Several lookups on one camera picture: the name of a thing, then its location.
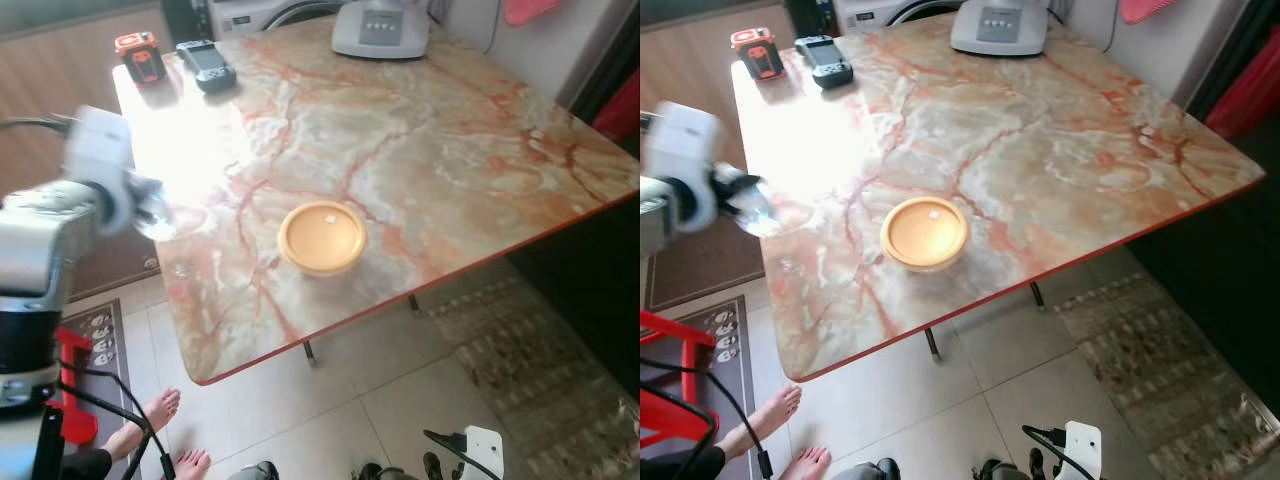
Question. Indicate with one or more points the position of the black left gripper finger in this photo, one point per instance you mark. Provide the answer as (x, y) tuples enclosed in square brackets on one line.
[(748, 182), (156, 186)]

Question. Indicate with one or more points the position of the clear plastic cup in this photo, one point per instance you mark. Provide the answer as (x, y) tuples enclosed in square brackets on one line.
[(762, 215), (158, 220)]

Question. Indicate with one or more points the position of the plain brown doormat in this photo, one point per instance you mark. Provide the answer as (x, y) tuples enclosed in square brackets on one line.
[(700, 270), (110, 270)]

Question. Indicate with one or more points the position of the orange black battery pack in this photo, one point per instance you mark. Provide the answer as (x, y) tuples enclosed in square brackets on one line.
[(757, 54), (140, 58)]

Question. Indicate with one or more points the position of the black handheld controller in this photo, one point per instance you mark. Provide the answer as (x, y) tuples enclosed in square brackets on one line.
[(206, 66), (824, 62)]

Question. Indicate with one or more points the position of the red cloth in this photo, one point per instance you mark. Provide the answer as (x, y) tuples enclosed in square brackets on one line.
[(622, 105), (1250, 95)]

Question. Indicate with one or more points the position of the red plastic stool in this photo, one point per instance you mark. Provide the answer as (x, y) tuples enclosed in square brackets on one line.
[(680, 330), (72, 350)]

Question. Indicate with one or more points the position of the grey mat with faces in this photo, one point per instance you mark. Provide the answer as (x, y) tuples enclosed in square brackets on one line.
[(725, 340), (100, 335)]

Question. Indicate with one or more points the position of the round yellow lidded bowl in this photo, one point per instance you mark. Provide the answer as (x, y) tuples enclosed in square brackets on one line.
[(924, 234), (322, 238)]

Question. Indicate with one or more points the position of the white washing machine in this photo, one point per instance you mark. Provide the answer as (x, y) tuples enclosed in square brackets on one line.
[(270, 12), (890, 10)]

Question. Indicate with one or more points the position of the person's bare foot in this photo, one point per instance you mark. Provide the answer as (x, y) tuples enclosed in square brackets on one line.
[(770, 415), (192, 465), (150, 415), (808, 465)]

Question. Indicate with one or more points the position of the red plastic item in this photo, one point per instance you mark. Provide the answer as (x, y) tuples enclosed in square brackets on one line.
[(1148, 9), (530, 10)]

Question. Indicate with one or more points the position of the orange veined marble table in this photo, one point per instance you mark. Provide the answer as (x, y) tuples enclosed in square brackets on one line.
[(420, 150), (1030, 150)]

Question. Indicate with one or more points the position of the grey kitchen appliance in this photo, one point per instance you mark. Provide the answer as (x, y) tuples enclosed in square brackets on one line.
[(998, 28), (380, 30)]

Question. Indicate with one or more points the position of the grey right robot leg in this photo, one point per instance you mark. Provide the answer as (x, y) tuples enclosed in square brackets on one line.
[(385, 470), (1005, 470)]

